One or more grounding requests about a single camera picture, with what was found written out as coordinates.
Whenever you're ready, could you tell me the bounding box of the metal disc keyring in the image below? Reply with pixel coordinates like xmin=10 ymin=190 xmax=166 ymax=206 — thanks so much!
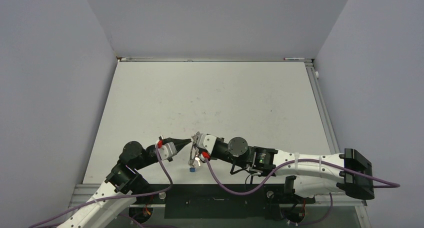
xmin=188 ymin=143 xmax=202 ymax=168

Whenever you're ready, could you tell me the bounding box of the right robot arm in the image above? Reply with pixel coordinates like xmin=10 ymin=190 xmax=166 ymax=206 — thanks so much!
xmin=192 ymin=132 xmax=375 ymax=202

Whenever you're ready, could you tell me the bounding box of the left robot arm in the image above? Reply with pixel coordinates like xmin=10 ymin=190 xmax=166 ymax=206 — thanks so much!
xmin=60 ymin=138 xmax=191 ymax=228

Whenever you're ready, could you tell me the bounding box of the red white marker pen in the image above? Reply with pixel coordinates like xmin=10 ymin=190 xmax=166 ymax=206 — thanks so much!
xmin=283 ymin=57 xmax=306 ymax=61

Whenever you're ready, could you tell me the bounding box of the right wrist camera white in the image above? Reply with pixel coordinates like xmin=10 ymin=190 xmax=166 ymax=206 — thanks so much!
xmin=196 ymin=133 xmax=218 ymax=155

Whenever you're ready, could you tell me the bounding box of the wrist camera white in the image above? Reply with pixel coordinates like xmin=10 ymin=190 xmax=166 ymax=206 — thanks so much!
xmin=156 ymin=136 xmax=178 ymax=161
xmin=196 ymin=133 xmax=218 ymax=155

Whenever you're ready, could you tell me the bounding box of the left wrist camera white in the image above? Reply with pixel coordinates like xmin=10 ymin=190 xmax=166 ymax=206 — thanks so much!
xmin=156 ymin=136 xmax=178 ymax=161

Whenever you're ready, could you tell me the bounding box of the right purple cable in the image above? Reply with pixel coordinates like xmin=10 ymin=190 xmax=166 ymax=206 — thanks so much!
xmin=202 ymin=153 xmax=401 ymax=197

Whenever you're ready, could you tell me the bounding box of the aluminium table frame rail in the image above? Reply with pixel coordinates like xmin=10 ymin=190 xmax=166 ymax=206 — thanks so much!
xmin=304 ymin=58 xmax=372 ymax=228

